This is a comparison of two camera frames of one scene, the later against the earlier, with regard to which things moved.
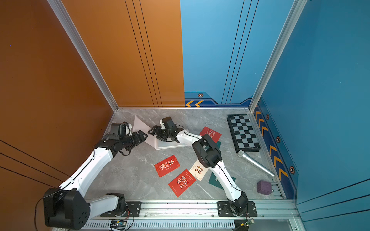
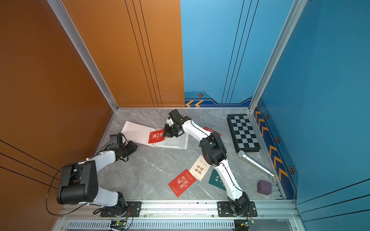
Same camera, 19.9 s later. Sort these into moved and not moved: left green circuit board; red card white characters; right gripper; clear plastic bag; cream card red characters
Moved: red card white characters; right gripper
Not moved: cream card red characters; left green circuit board; clear plastic bag
